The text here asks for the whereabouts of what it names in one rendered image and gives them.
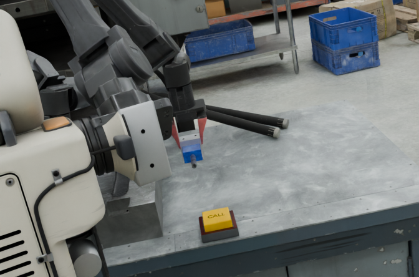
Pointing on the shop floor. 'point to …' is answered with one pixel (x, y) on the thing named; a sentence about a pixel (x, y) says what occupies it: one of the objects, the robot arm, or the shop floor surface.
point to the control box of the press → (165, 0)
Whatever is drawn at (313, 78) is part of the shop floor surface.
